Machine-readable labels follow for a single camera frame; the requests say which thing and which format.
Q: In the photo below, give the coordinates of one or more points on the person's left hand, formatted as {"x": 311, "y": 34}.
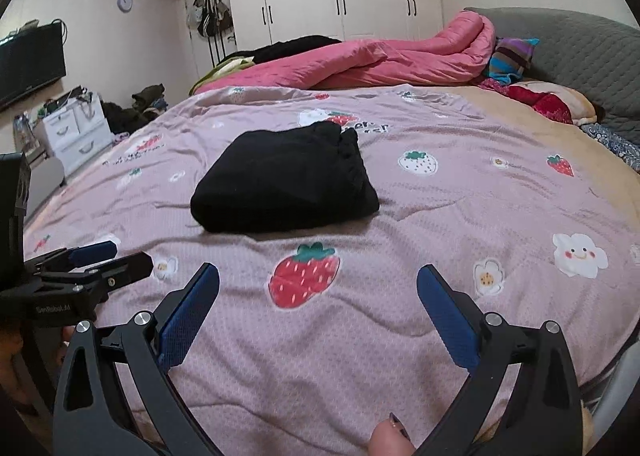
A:
{"x": 10, "y": 366}

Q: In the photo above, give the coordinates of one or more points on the white drawer cabinet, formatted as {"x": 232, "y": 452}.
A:
{"x": 75, "y": 141}

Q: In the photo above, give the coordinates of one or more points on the red patterned blanket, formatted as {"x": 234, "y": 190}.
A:
{"x": 550, "y": 108}

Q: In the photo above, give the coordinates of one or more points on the black television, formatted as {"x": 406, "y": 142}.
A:
{"x": 27, "y": 66}

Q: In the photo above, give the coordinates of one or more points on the blue floral cloth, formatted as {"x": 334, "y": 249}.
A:
{"x": 612, "y": 143}

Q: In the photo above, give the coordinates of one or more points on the dark hanging bag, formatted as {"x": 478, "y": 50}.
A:
{"x": 224, "y": 16}

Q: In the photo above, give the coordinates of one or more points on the dark clothes pile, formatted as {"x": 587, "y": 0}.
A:
{"x": 122, "y": 118}

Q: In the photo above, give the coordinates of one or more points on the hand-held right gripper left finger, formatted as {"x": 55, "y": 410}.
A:
{"x": 190, "y": 316}

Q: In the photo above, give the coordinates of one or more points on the black long-sleeved sweater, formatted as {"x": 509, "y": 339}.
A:
{"x": 280, "y": 176}

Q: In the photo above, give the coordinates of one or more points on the grey quilted headboard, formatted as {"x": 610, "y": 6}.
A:
{"x": 590, "y": 51}

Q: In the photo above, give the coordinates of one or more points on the white hanging bag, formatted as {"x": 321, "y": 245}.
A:
{"x": 193, "y": 13}

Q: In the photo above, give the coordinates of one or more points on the round wall clock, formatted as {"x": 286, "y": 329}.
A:
{"x": 125, "y": 2}

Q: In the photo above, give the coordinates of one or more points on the clear kettle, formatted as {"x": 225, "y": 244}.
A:
{"x": 21, "y": 131}

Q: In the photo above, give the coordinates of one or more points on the olive garment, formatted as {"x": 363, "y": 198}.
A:
{"x": 148, "y": 97}

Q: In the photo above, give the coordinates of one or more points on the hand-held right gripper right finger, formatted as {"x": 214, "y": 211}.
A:
{"x": 447, "y": 316}

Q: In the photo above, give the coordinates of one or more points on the grey bed frame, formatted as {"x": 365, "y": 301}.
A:
{"x": 620, "y": 386}

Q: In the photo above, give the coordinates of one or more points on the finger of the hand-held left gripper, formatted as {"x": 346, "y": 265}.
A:
{"x": 92, "y": 252}
{"x": 127, "y": 268}

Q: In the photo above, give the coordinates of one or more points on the pink strawberry printed blanket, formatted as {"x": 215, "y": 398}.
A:
{"x": 400, "y": 216}

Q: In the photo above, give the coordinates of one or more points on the tan bed sheet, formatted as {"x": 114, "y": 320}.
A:
{"x": 525, "y": 136}

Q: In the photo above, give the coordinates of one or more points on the striped pillow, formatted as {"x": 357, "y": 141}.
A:
{"x": 512, "y": 61}

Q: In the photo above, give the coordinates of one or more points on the black striped hanging bag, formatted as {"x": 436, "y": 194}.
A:
{"x": 206, "y": 18}

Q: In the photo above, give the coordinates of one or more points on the pink quilt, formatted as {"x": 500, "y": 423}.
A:
{"x": 375, "y": 61}

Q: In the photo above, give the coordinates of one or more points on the green cloth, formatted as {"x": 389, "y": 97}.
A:
{"x": 220, "y": 73}

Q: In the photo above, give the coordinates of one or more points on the cream fleece blanket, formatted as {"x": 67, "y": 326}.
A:
{"x": 575, "y": 98}

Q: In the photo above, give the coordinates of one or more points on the black cloth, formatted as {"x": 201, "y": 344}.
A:
{"x": 295, "y": 48}

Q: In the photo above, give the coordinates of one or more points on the person's right hand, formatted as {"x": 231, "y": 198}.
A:
{"x": 390, "y": 438}

